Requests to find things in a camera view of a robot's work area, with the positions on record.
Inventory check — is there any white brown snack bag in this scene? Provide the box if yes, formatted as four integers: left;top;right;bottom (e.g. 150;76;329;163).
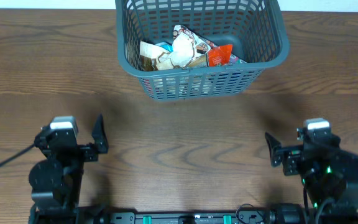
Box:
139;25;213;72

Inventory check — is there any blue tissue multipack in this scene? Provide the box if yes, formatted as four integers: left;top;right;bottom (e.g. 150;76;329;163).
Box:
228;54;246;65

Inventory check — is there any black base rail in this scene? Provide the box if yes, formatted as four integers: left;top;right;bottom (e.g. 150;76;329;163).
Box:
28;205;358;224

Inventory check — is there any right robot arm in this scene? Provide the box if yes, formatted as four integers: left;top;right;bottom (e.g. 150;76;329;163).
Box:
264;118;358;223

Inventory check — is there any left black cable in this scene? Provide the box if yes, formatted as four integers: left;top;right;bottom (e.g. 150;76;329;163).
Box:
0;143;37;182

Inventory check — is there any orange cracker package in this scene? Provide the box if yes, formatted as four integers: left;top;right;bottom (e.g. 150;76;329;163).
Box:
185;44;232;68

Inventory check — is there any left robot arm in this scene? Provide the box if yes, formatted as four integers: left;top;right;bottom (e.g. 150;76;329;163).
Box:
28;115;111;224

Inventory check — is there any blue white snack packet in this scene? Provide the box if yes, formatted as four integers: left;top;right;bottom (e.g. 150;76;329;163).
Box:
157;42;173;52

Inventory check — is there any grey plastic basket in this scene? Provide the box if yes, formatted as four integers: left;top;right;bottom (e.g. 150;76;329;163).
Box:
116;0;290;101

